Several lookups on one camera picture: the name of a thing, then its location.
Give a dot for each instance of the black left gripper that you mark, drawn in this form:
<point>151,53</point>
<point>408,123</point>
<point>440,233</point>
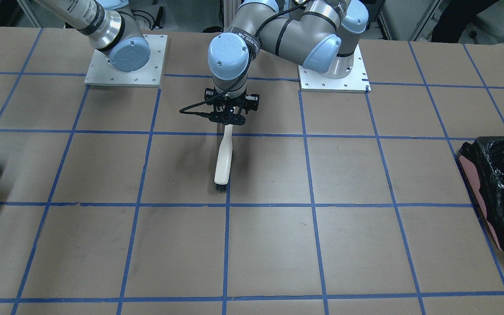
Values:
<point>250,101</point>

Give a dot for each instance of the white hand brush black bristles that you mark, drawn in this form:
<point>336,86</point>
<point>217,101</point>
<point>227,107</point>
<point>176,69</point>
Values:
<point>224,159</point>

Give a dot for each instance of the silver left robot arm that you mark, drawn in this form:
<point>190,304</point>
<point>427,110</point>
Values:
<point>320,36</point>

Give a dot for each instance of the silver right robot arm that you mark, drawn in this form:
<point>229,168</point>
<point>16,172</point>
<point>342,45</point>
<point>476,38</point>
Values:
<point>110,27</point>

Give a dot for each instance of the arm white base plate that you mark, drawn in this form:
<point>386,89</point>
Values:
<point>346,74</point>
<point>136,61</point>

